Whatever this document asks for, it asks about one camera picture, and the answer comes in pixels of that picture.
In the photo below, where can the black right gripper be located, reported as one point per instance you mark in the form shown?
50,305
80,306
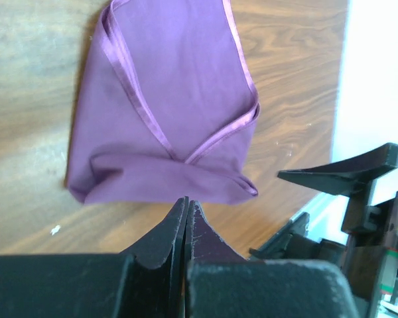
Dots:
363,217

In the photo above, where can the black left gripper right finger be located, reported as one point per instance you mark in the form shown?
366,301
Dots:
221,283

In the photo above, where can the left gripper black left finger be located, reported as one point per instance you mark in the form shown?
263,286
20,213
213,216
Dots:
144,280

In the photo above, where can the purple cloth napkin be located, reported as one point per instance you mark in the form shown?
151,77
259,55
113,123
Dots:
167,107

